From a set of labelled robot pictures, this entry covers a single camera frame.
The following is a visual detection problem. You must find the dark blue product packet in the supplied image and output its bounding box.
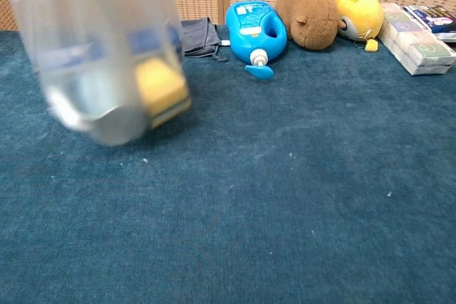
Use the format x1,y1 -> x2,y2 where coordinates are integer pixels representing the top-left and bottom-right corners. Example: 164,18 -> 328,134
403,4 -> 456,42

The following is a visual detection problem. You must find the grey folded towel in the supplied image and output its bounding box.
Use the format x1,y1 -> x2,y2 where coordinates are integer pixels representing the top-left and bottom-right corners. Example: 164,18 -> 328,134
180,17 -> 229,63

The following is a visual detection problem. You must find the pastel tissue multipack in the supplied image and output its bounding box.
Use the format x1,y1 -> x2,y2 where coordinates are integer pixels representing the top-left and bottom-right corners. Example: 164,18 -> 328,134
378,2 -> 456,76

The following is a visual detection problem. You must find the grey round cup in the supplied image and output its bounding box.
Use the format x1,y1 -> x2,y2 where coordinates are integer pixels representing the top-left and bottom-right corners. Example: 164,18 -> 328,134
46,68 -> 147,147

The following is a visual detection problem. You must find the brown plush capybara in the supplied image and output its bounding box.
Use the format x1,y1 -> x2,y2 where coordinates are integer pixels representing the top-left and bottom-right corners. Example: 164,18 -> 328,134
275,0 -> 341,51

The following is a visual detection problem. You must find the blue carpet table cover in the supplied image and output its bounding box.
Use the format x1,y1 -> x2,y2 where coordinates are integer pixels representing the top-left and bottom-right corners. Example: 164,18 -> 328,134
0,25 -> 456,304

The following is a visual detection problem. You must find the blue pump detergent bottle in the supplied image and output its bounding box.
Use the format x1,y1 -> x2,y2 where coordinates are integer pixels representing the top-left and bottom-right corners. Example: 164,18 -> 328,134
224,0 -> 288,83

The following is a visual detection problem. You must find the clear plastic bag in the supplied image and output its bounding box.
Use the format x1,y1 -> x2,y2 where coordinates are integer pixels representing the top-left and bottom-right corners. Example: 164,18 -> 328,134
0,0 -> 193,147

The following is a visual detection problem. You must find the yellow sponge pack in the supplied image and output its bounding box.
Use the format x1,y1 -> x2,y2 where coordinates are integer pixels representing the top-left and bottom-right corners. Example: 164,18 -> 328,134
134,57 -> 192,130

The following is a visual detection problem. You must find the blue toothpaste box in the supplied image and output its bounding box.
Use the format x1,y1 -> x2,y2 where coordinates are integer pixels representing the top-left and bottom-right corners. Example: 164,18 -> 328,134
38,28 -> 182,70

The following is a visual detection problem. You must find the yellow plush toy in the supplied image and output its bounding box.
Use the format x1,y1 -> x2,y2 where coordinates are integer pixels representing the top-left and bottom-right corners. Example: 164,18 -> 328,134
333,0 -> 385,53

